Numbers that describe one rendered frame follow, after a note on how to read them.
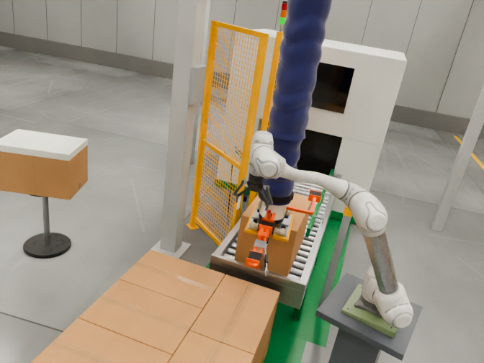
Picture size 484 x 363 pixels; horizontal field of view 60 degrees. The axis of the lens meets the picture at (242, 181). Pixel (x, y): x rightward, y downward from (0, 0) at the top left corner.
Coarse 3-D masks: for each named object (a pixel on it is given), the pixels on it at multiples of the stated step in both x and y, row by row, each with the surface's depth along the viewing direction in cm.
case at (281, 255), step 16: (304, 208) 312; (240, 224) 291; (304, 224) 317; (240, 240) 295; (272, 240) 287; (288, 240) 282; (240, 256) 300; (272, 256) 291; (288, 256) 287; (288, 272) 295
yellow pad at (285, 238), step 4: (284, 216) 284; (288, 216) 290; (292, 216) 291; (292, 220) 287; (280, 228) 274; (284, 228) 272; (288, 228) 275; (288, 232) 272; (276, 236) 266; (280, 236) 266; (284, 236) 267; (288, 236) 268; (280, 240) 265; (284, 240) 265
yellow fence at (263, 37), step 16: (256, 32) 316; (208, 48) 375; (208, 64) 378; (256, 64) 319; (208, 80) 384; (224, 80) 365; (256, 80) 321; (208, 96) 390; (240, 96) 347; (256, 96) 327; (208, 112) 395; (208, 144) 397; (240, 176) 356; (224, 192) 386; (192, 208) 439; (208, 208) 416; (224, 208) 389; (240, 208) 368; (192, 224) 445; (208, 224) 419
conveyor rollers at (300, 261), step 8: (296, 184) 458; (304, 184) 457; (312, 184) 462; (296, 192) 441; (304, 192) 439; (328, 192) 449; (320, 208) 410; (320, 216) 393; (312, 232) 362; (304, 240) 348; (312, 240) 353; (232, 248) 321; (304, 248) 338; (224, 256) 311; (232, 256) 311; (296, 256) 324; (304, 256) 330; (296, 264) 315; (304, 264) 315; (296, 272) 306
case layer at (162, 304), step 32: (160, 256) 299; (128, 288) 263; (160, 288) 268; (192, 288) 272; (224, 288) 277; (256, 288) 282; (96, 320) 235; (128, 320) 239; (160, 320) 242; (192, 320) 246; (224, 320) 250; (256, 320) 254; (64, 352) 212; (96, 352) 215; (128, 352) 218; (160, 352) 221; (192, 352) 224; (224, 352) 227; (256, 352) 237
